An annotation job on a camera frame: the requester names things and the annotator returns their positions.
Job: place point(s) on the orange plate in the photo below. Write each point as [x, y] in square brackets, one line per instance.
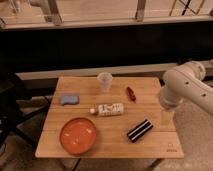
[78, 136]

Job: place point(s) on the clear plastic cup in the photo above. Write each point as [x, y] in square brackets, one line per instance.
[105, 80]

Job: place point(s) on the wooden folding table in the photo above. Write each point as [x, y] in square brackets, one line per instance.
[161, 141]

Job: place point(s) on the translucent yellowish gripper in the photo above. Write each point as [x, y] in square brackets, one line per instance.
[166, 117]

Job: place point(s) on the blue sponge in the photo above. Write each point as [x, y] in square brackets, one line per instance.
[69, 100]

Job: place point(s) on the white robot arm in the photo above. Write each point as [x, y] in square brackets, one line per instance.
[185, 82]

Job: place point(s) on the black white striped box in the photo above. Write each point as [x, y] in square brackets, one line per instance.
[140, 130]

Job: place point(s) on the red pepper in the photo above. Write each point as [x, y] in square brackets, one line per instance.
[131, 94]

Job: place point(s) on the white labelled bottle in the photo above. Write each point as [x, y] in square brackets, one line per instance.
[104, 110]

